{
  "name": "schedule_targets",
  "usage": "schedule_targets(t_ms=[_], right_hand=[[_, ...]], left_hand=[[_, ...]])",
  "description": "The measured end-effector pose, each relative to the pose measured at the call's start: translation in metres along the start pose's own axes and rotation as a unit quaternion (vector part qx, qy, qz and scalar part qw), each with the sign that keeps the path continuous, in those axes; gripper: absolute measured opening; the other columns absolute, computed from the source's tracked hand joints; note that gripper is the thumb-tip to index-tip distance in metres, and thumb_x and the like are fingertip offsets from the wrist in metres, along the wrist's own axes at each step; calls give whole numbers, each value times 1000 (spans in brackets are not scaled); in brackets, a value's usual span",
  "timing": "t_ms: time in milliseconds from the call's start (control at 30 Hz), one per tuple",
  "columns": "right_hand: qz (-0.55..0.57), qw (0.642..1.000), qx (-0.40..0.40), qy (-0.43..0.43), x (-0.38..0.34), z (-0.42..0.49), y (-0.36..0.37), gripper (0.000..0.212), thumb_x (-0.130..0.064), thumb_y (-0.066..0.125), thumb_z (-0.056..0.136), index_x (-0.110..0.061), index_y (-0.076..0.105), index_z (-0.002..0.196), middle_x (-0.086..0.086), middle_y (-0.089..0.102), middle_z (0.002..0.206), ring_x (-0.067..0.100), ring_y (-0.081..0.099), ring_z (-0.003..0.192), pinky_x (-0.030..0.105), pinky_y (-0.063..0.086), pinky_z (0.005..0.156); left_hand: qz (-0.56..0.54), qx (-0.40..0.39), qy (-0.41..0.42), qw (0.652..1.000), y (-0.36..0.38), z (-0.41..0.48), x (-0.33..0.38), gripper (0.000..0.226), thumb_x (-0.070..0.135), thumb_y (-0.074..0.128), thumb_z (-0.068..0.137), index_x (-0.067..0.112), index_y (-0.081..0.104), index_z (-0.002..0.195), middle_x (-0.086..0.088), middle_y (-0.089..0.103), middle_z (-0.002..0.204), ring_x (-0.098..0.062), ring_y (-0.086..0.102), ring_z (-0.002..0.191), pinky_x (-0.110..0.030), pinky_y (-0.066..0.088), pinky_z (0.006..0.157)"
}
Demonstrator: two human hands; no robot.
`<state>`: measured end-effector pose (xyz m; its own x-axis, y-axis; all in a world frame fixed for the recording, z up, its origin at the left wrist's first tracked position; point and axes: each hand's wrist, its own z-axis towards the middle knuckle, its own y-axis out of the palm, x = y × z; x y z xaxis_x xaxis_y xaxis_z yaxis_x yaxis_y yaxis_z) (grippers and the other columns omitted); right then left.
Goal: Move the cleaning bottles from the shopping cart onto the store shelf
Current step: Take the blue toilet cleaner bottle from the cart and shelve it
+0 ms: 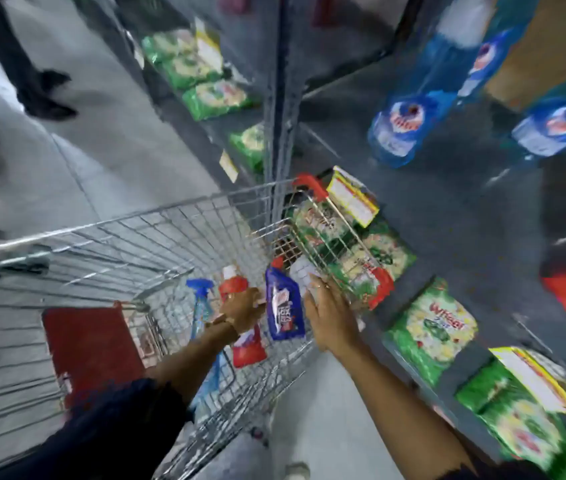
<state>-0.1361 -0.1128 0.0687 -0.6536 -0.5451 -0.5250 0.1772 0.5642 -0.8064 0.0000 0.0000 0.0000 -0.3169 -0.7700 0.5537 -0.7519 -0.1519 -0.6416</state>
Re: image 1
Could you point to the person's left hand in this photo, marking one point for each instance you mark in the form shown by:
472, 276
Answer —
243, 309

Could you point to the person's right hand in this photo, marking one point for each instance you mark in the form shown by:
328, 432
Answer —
333, 319

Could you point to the dark blue cleaner bottle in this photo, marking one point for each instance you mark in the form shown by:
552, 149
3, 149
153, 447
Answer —
285, 314

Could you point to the grey metal shelf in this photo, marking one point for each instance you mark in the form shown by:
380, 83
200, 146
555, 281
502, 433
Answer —
463, 219

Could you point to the person's right forearm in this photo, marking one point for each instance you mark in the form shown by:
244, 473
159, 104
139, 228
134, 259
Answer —
393, 419

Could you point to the person's left forearm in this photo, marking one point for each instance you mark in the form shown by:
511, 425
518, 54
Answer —
188, 359

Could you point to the red plastic cart seat flap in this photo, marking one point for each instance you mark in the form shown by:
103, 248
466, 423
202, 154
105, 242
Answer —
93, 344

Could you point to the small yellow price tag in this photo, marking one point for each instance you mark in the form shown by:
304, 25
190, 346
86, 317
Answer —
229, 167

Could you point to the dark blue left sleeve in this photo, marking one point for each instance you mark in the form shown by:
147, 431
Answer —
113, 434

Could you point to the dark blue sleeve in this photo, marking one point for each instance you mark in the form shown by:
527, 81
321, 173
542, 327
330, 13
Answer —
113, 434
503, 472

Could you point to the dark blue right sleeve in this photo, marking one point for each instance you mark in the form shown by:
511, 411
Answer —
503, 472

